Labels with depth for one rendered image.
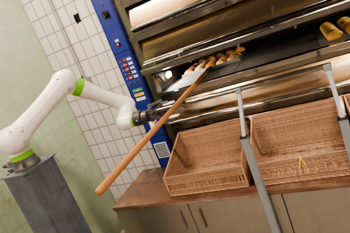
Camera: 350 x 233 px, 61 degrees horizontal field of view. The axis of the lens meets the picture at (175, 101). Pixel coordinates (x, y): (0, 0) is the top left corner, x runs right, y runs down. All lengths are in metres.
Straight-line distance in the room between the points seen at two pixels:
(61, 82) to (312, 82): 1.53
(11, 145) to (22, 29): 1.37
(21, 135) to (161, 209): 1.04
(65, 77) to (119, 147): 1.26
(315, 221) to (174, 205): 0.86
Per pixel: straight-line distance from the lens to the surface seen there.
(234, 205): 1.97
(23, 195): 1.91
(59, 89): 1.67
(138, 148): 1.33
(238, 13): 2.09
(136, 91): 2.41
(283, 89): 2.15
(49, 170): 1.88
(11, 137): 1.67
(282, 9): 2.04
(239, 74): 2.15
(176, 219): 2.18
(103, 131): 2.78
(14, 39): 2.74
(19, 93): 2.59
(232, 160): 2.26
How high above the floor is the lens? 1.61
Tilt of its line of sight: 13 degrees down
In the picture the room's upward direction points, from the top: 21 degrees counter-clockwise
